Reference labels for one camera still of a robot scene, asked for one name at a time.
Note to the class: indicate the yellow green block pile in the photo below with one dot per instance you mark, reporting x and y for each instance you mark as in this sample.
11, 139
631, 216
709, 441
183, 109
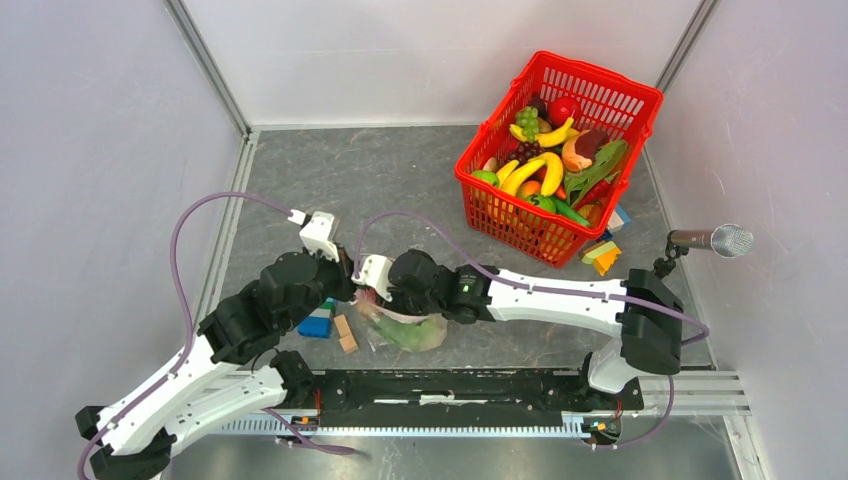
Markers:
601, 256

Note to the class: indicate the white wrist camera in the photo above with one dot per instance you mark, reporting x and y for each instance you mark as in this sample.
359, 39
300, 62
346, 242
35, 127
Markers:
374, 273
316, 232

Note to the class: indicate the silver microphone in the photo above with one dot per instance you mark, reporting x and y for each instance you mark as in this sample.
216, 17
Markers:
727, 240

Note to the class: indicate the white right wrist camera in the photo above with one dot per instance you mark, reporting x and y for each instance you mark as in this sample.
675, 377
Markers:
374, 273

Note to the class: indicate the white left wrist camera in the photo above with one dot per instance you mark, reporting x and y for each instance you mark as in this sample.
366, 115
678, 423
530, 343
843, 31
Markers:
316, 232

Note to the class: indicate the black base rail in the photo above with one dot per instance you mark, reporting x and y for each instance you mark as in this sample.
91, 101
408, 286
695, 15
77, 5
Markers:
523, 397

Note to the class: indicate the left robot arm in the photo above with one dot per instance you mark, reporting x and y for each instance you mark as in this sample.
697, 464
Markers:
137, 436

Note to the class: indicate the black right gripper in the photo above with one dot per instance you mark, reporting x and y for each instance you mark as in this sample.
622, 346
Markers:
395, 302

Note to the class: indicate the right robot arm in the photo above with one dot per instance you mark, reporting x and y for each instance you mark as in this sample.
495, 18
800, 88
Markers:
639, 315

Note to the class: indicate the dark green leafy vegetable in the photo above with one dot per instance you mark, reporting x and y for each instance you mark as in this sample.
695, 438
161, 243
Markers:
577, 184

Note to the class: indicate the green toy grapes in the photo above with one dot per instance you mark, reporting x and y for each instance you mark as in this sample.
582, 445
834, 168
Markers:
527, 123

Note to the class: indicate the wooden cube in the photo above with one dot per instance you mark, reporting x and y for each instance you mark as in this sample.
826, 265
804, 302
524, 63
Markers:
342, 326
348, 344

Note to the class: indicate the green toy lime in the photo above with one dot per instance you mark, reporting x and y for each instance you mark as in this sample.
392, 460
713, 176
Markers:
487, 177

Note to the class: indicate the blue green block stack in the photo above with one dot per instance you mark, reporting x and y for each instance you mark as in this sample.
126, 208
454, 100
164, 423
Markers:
319, 323

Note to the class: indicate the red plastic basket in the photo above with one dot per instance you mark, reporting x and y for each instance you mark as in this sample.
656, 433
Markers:
624, 108

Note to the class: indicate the single yellow toy banana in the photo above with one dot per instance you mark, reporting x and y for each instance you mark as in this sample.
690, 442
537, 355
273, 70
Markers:
550, 139

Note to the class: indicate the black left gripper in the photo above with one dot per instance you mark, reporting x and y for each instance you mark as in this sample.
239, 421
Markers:
344, 268

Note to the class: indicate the green toy lettuce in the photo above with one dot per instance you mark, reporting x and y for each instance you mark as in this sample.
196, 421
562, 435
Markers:
418, 337

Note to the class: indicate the clear zip top bag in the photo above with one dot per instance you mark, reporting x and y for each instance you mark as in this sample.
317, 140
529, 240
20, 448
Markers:
367, 308

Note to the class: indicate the red toy tomato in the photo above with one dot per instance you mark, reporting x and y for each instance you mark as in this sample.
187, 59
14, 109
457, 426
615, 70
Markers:
562, 109

